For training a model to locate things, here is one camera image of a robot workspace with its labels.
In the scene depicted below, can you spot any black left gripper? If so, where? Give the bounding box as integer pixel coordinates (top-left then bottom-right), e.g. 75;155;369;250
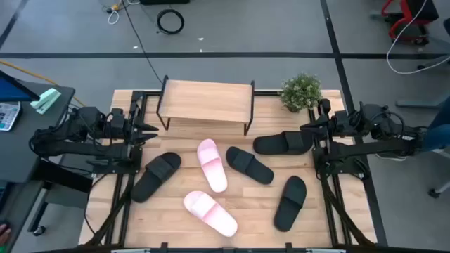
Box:
109;105;160;145

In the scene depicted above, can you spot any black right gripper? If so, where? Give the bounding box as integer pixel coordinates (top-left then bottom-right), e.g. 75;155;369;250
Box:
300;109;354;141

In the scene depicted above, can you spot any black slide sandal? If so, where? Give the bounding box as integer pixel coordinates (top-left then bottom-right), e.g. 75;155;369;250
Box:
225;145;275;186
130;151;182;204
252;130;316;156
273;175;308;233

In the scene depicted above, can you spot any pink slide sandal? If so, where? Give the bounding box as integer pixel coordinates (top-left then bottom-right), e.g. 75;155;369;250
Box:
183;190;238;238
196;138;229;194

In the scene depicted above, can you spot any green potted plant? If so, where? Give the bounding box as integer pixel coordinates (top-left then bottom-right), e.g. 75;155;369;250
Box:
279;72;323;113

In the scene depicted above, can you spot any mint green stapler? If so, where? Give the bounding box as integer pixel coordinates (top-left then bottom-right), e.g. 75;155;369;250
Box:
30;87;62;115

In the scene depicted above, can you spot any person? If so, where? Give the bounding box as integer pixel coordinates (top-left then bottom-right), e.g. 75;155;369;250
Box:
374;96;450;162

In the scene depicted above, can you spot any dark grey desk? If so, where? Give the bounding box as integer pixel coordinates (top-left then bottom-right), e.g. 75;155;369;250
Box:
0;80;94;253

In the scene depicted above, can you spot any black office chair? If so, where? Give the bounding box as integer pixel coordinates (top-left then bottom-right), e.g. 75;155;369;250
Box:
417;17;450;70

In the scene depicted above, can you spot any black box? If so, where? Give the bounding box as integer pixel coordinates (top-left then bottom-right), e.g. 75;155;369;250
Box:
139;0;191;6

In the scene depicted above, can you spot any white calculator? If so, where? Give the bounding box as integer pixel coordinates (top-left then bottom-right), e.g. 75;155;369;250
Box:
0;101;22;132

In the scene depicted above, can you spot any blue screen monitor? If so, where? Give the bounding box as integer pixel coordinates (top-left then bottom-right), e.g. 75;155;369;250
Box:
0;70;41;103

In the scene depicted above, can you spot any red and black cart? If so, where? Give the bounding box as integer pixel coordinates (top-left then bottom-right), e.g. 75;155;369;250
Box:
381;0;440;45

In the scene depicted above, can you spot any person's hand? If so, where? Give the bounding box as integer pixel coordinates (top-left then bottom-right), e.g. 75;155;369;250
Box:
0;224;12;247

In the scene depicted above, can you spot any wooden shelf black metal frame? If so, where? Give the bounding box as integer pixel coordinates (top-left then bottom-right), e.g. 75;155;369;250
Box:
155;74;255;137

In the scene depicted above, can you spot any long black floor cable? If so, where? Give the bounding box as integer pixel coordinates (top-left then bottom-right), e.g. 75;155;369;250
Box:
120;0;165;86

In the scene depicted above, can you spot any long white floor cable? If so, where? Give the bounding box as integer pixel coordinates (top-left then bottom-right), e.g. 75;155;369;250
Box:
385;0;450;75

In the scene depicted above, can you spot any white cable with yellow plug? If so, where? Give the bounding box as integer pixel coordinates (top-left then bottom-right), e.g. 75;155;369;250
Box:
101;0;141;25

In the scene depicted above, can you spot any coiled black cable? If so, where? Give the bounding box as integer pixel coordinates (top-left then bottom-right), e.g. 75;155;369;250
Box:
156;8;186;36

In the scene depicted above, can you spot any black metal table frame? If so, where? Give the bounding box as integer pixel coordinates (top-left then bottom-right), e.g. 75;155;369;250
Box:
84;89;387;253

